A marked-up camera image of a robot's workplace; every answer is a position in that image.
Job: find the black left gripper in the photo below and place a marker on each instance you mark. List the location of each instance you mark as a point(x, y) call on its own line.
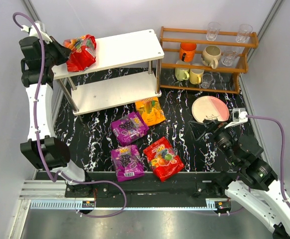
point(61, 50)

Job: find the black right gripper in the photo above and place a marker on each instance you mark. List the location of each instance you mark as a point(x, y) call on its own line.
point(212, 128)

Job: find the large red candy bag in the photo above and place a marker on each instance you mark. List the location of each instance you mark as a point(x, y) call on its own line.
point(83, 52)

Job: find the small red candy bag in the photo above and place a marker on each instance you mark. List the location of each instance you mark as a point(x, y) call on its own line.
point(163, 160)

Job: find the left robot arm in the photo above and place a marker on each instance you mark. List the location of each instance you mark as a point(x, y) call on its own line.
point(42, 148)

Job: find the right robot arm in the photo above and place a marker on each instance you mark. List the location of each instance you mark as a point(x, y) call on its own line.
point(255, 185)

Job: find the clear glass bottom shelf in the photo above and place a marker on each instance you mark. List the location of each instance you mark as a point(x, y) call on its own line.
point(206, 81)

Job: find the clear glass shelf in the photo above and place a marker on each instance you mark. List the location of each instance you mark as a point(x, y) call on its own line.
point(229, 56)
point(206, 81)

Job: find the white two-tier shelf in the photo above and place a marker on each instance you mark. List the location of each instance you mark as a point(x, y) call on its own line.
point(126, 71)

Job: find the yellow mango candy bag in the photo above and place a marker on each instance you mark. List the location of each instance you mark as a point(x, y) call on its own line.
point(150, 111)

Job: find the clear glass middle shelf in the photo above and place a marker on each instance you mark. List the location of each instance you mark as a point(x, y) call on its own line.
point(229, 56)

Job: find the purple candy bag upper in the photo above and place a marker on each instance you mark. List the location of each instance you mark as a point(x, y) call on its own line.
point(129, 128)

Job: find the purple candy bag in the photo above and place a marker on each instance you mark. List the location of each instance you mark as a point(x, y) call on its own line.
point(129, 128)
point(127, 163)

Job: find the purple candy bag lower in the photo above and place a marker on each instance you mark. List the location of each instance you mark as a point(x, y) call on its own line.
point(127, 163)

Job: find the pink beige plate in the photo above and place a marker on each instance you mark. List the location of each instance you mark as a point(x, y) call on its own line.
point(209, 108)

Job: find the yellow mug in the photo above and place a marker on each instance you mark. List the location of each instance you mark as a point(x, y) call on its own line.
point(195, 76)

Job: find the green mug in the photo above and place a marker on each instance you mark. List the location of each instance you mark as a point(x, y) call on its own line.
point(182, 74)

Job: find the wooden cup rack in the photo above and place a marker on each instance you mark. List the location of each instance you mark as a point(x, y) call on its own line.
point(170, 40)

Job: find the beige ceramic mug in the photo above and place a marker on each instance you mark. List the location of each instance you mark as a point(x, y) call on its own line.
point(211, 56)

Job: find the orange mug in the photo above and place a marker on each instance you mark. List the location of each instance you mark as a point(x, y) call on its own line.
point(187, 51)

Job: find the clear glass top right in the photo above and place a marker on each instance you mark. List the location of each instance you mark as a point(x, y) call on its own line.
point(243, 33)

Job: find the clear glass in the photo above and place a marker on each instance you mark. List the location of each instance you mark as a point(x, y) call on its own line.
point(213, 29)
point(243, 33)

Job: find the clear glass top left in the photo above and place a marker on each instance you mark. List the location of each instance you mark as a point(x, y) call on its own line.
point(213, 29)

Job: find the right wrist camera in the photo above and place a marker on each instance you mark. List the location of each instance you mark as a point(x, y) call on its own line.
point(239, 116)

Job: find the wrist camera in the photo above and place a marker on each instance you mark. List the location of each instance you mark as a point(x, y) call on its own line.
point(37, 27)
point(239, 116)

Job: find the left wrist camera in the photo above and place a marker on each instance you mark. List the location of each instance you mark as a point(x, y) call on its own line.
point(37, 27)

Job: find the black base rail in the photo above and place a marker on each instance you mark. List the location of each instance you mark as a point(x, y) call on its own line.
point(148, 187)

